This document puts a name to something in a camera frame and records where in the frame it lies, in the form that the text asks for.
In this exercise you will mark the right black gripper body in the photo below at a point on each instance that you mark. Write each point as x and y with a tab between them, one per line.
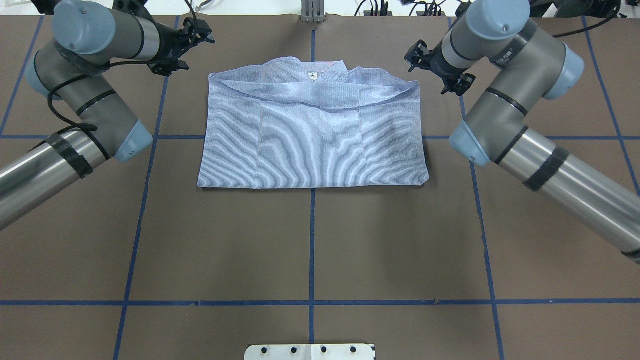
438	62

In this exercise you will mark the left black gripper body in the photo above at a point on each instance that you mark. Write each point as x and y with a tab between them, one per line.
169	44

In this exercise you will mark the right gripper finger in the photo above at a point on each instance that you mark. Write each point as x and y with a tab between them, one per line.
458	85
416	55

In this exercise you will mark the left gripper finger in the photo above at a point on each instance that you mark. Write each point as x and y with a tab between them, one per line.
168	67
197	31

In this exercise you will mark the blue striped button shirt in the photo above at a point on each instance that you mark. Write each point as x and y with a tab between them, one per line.
289	124

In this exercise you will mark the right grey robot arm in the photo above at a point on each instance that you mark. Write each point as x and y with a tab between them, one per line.
533	66

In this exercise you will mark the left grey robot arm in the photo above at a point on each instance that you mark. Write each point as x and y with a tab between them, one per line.
89	40

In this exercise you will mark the white metal mounting plate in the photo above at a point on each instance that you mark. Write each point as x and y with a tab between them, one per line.
327	351

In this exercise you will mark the grey aluminium frame post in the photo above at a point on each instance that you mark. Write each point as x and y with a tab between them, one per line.
313	11

